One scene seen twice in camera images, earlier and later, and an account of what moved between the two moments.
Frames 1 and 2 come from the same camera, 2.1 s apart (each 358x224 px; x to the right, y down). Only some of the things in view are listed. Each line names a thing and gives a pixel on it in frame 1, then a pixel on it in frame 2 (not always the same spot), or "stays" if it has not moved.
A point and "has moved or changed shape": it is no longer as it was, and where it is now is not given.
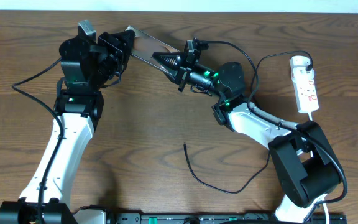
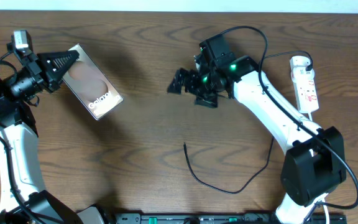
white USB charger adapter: (298, 64) stays
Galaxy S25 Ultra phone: (145, 46) has moved or changed shape
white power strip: (306, 96) stays
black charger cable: (250, 98) stays
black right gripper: (178, 61) to (180, 81)
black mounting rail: (226, 218) stays
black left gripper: (114, 47) to (42, 73)
